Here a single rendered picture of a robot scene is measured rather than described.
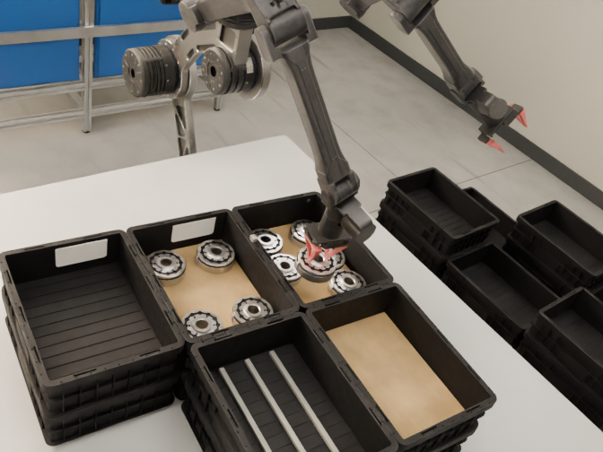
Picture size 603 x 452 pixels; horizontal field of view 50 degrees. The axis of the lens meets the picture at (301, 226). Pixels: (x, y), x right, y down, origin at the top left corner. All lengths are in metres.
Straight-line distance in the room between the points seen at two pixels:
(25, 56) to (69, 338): 2.02
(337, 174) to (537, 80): 3.30
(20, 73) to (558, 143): 3.24
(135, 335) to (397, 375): 0.64
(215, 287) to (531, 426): 0.93
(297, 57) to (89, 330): 0.79
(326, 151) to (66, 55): 2.24
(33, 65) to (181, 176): 1.34
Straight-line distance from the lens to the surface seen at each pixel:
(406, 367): 1.67
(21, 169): 3.43
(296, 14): 1.27
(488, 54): 4.79
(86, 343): 1.56
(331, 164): 1.37
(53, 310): 1.63
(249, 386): 1.52
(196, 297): 1.67
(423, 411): 1.61
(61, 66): 3.45
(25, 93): 3.45
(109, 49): 3.50
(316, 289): 1.76
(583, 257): 3.02
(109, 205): 2.11
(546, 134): 4.60
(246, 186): 2.27
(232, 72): 1.95
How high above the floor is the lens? 2.05
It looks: 39 degrees down
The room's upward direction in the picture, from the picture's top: 16 degrees clockwise
